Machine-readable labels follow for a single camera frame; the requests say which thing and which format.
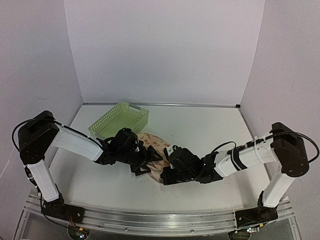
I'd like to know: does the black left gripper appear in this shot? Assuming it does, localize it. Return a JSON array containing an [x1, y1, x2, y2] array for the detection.
[[118, 145, 164, 177]]

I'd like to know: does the floral mesh laundry bag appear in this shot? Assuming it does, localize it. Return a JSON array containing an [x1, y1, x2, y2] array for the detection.
[[137, 132, 170, 184]]

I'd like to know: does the green plastic basket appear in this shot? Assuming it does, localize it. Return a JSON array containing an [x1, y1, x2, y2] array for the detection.
[[88, 102, 150, 139]]

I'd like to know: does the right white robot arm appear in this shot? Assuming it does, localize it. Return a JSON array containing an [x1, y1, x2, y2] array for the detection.
[[160, 122, 320, 222]]

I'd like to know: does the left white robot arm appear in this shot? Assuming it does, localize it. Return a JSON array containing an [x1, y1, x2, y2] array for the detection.
[[11, 110, 163, 219]]

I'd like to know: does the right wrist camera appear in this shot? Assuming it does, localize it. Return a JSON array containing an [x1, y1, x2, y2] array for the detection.
[[163, 145, 180, 158]]

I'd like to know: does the aluminium front rail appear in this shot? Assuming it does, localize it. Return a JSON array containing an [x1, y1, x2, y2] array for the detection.
[[15, 190, 299, 239]]

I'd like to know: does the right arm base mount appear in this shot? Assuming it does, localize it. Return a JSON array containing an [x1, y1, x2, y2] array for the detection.
[[235, 198, 278, 230]]

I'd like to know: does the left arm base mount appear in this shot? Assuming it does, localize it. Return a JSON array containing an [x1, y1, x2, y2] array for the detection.
[[40, 191, 85, 224]]

